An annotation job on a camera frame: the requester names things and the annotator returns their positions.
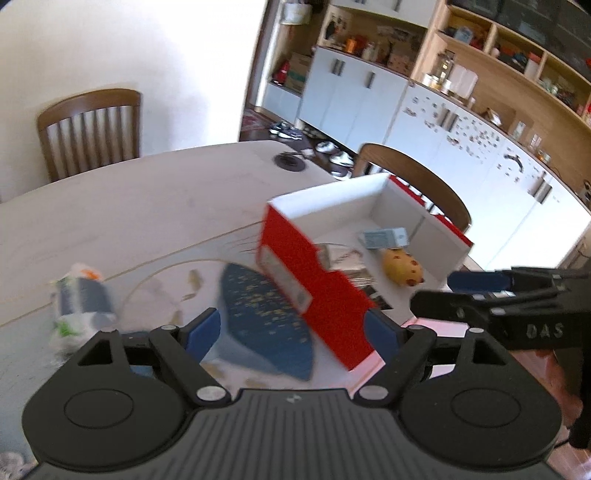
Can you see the dark wooden slatted chair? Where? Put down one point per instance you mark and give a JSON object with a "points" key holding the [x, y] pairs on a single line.
{"points": [[87, 129], [415, 175]]}

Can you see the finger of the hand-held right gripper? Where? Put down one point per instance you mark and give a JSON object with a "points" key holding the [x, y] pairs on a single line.
{"points": [[443, 305], [475, 280]]}

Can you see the brown cardboard box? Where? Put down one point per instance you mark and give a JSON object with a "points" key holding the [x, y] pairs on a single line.
{"points": [[298, 71]]}

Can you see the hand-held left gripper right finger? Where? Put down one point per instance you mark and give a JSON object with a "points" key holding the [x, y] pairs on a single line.
{"points": [[381, 332]]}

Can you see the pale tote bag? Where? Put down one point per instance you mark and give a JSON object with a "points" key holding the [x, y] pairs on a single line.
{"points": [[294, 11]]}

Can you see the small grey-blue carton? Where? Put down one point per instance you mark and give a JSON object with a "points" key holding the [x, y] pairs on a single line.
{"points": [[383, 239]]}

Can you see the printed fish table mat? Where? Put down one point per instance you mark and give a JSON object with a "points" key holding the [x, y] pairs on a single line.
{"points": [[152, 286]]}

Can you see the white wooden wall cabinet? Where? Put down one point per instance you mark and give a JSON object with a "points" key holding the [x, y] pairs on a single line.
{"points": [[461, 92]]}

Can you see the plastic bag of dark dried fruit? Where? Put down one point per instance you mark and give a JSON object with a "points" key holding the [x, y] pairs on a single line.
{"points": [[81, 300]]}

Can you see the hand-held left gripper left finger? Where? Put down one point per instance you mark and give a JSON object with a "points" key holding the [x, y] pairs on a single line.
{"points": [[203, 330]]}

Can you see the yellow spotted toy ball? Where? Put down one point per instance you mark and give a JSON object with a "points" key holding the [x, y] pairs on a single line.
{"points": [[401, 268]]}

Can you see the red cardboard shoebox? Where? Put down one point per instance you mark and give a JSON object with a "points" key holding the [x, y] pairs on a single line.
{"points": [[318, 295]]}

